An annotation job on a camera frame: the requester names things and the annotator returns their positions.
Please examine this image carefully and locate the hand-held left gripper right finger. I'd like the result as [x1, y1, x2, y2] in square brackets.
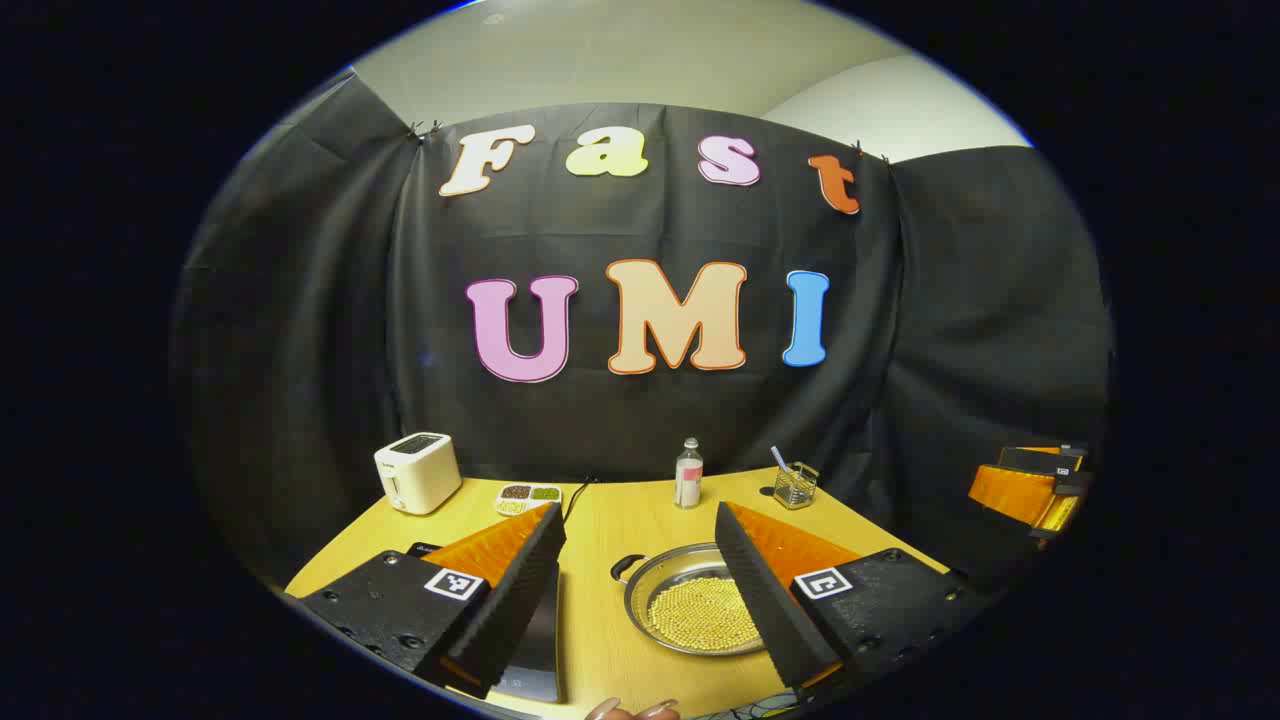
[714, 502, 991, 701]

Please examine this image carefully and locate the black induction cooktop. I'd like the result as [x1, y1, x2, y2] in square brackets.
[408, 542, 563, 705]

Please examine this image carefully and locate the bundle of thin cables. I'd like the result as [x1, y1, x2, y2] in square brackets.
[715, 690, 801, 720]

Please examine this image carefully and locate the stainless steel pot black handle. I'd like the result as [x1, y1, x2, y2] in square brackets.
[610, 542, 771, 658]

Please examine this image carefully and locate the clear bottle pink label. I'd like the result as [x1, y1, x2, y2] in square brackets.
[674, 437, 704, 510]

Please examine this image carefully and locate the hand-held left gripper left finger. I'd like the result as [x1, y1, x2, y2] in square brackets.
[285, 502, 567, 701]

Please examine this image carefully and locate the white divided dish with beans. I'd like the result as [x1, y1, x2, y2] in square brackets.
[495, 483, 563, 517]

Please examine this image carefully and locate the white toaster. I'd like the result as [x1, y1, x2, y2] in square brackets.
[374, 432, 463, 516]

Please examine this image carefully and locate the pile of yellow soybeans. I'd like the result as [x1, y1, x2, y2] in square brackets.
[648, 577, 763, 651]

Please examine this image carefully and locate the wire mesh holder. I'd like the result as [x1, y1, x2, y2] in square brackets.
[773, 462, 820, 511]

